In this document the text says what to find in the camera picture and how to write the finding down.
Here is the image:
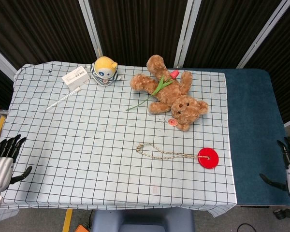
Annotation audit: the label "white checked tablecloth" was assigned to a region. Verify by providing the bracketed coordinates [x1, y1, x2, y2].
[0, 60, 238, 222]

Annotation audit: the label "yellow striped plush toy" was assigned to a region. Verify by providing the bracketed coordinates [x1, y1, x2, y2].
[87, 56, 122, 87]

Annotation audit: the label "white screen frame post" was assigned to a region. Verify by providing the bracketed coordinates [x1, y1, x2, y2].
[236, 0, 290, 69]
[173, 0, 201, 69]
[0, 43, 17, 80]
[78, 0, 103, 58]

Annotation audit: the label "artificial red tulip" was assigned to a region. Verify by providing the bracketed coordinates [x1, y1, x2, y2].
[125, 70, 180, 112]

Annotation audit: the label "black floor cable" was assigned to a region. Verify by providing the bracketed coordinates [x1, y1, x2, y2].
[233, 222, 251, 232]

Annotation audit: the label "white cardboard box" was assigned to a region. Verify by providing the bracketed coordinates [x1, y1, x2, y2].
[61, 66, 91, 87]

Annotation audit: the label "brown teddy bear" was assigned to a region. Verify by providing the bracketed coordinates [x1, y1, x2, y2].
[130, 55, 209, 131]

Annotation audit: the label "dark blue table cover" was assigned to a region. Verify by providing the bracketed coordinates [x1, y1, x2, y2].
[183, 68, 290, 207]

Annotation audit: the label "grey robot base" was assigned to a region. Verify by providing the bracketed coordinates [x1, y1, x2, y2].
[90, 209, 195, 232]

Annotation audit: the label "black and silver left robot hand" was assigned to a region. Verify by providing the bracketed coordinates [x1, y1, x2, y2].
[0, 134, 32, 193]

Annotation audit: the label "speckled beige rope loop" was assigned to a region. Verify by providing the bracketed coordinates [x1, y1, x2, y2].
[136, 143, 211, 161]

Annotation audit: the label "black round floor parts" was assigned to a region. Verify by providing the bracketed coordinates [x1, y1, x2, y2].
[273, 208, 290, 220]

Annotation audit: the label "red disc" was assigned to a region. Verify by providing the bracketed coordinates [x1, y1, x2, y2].
[198, 147, 220, 169]

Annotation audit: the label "clear plastic tube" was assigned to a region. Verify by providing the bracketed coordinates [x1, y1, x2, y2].
[45, 87, 82, 111]

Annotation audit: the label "orange floor object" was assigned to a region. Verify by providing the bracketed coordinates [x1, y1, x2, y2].
[74, 224, 93, 232]

